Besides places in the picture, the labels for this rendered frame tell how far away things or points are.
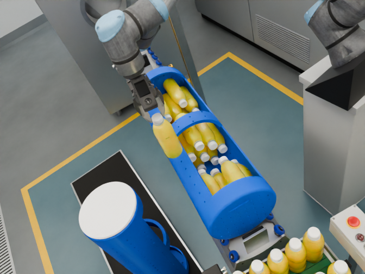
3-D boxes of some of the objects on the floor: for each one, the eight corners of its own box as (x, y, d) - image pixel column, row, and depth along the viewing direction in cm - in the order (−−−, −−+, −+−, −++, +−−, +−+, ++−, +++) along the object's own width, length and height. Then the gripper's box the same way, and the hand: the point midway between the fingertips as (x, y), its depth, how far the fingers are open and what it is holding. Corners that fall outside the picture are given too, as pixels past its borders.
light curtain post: (211, 122, 303) (144, -83, 177) (214, 126, 299) (148, -81, 173) (205, 125, 302) (134, -79, 176) (208, 129, 298) (137, -76, 172)
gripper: (144, 53, 106) (165, 103, 121) (112, 69, 105) (138, 117, 120) (151, 64, 100) (174, 115, 114) (118, 82, 99) (144, 130, 114)
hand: (156, 118), depth 114 cm, fingers closed on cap, 4 cm apart
